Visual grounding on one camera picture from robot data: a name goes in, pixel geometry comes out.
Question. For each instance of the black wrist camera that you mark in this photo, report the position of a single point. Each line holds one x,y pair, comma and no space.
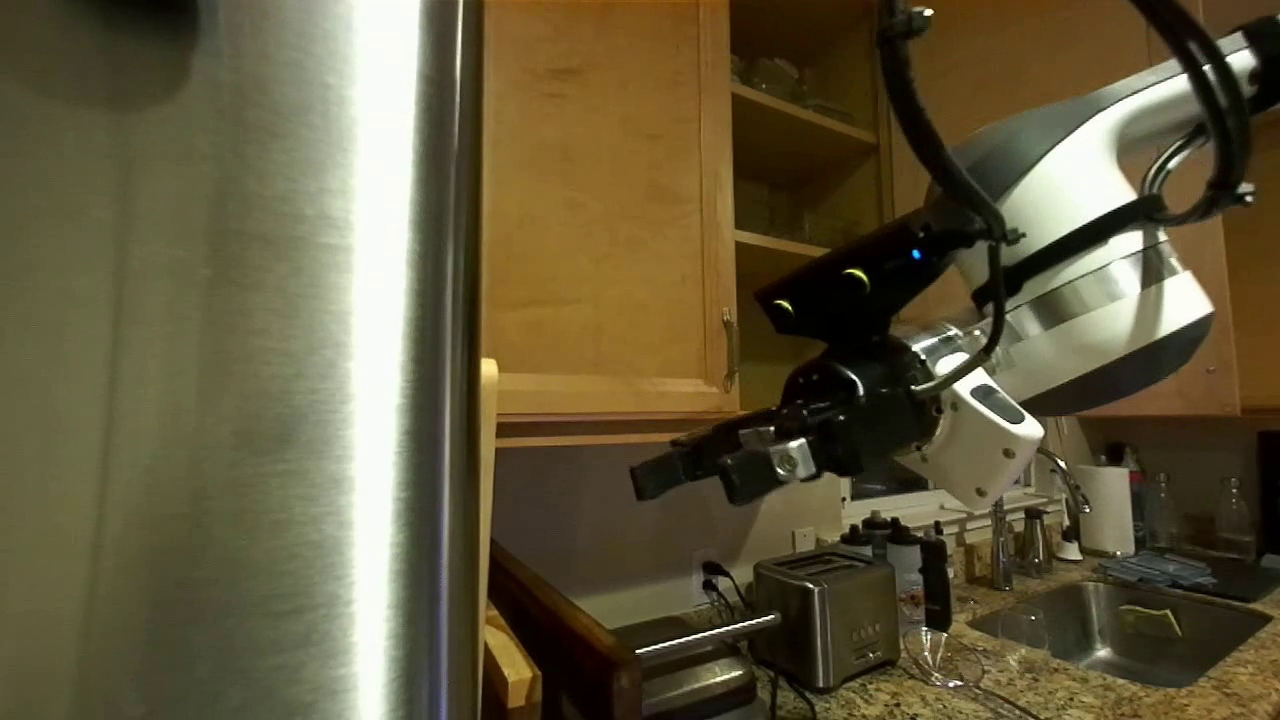
852,281

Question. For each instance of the blue dish cloth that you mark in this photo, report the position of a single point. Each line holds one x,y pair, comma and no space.
1160,570

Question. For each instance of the slim black bottle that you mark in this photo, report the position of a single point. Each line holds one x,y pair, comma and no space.
939,580

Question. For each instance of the jar with black lid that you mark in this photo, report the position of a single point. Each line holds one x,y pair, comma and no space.
887,543

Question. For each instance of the white wall outlet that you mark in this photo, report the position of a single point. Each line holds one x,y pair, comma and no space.
806,539

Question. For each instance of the wooden corner wall cabinet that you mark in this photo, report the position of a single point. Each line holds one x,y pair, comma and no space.
1261,333

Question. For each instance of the stainless steel sink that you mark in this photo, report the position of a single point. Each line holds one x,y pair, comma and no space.
1066,633

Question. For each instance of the stainless steel refrigerator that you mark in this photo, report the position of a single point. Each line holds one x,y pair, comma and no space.
243,401

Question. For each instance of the dark dish mat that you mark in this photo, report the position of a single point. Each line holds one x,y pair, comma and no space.
1243,577

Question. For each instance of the black power plug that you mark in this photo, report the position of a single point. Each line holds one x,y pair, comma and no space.
723,577

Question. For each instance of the clear glassware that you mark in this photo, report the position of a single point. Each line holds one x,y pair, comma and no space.
786,76

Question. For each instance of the light wooden cutting board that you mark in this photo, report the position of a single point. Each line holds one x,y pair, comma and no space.
515,682

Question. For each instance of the chrome kitchen faucet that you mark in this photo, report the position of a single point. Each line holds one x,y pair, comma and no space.
1072,500

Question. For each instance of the clear glass bottle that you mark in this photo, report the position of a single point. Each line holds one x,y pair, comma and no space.
1236,514

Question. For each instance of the silver toaster oven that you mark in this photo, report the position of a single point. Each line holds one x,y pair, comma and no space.
695,661

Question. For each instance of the white paper towel roll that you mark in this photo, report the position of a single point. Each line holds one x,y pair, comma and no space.
1109,509

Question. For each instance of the silver toaster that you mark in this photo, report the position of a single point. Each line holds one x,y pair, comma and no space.
826,620

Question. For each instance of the yellow sponge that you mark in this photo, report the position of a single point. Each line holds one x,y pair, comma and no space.
1153,620

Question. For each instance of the dark wooden cutting board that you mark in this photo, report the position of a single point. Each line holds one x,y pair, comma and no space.
563,640

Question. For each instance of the wooden cabinet door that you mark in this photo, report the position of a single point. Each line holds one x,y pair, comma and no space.
600,201
932,80

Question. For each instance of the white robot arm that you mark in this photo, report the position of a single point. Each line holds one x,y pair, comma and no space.
1106,267

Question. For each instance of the stacked dishes on shelf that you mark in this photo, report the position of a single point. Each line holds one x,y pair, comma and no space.
767,215

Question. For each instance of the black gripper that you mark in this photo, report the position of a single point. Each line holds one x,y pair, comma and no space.
861,404

